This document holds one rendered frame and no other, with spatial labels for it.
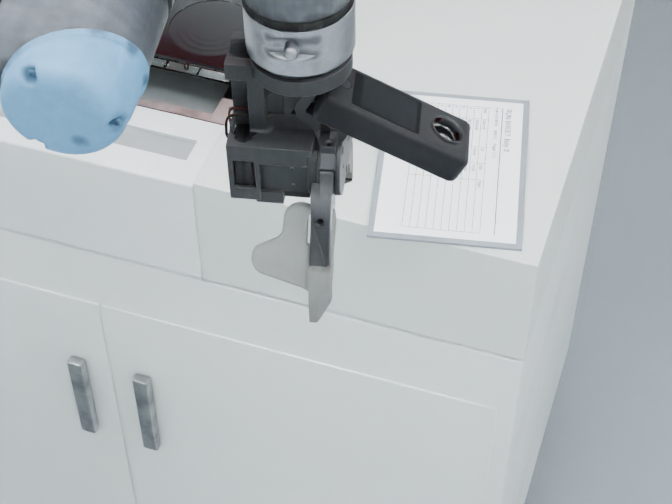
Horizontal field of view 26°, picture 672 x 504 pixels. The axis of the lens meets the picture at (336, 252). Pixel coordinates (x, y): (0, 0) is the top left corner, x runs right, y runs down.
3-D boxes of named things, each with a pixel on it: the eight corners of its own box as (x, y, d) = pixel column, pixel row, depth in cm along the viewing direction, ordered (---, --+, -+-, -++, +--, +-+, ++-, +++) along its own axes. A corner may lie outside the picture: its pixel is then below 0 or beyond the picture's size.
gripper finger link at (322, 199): (311, 256, 108) (317, 140, 106) (334, 258, 108) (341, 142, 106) (302, 269, 103) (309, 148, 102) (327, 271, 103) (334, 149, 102)
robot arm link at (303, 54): (361, -33, 98) (346, 42, 93) (361, 21, 102) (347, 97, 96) (252, -40, 99) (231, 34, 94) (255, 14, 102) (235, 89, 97)
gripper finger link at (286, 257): (252, 315, 109) (258, 194, 107) (330, 322, 109) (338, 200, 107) (245, 325, 106) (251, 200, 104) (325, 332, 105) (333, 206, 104)
